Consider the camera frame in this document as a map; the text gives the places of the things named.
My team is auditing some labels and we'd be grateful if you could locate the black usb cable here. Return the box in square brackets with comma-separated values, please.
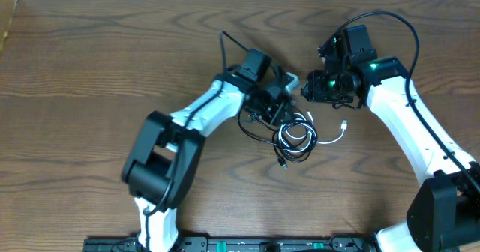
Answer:
[237, 97, 319, 170]

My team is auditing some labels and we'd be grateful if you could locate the white usb cable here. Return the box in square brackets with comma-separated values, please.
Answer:
[279, 109, 349, 154]

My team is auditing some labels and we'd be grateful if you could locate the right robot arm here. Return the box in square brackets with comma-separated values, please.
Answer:
[301, 25, 479, 251]

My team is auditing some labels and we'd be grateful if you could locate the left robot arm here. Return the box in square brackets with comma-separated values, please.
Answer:
[121, 49, 299, 251]

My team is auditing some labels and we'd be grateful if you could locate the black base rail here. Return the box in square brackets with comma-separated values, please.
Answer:
[82, 235, 379, 252]

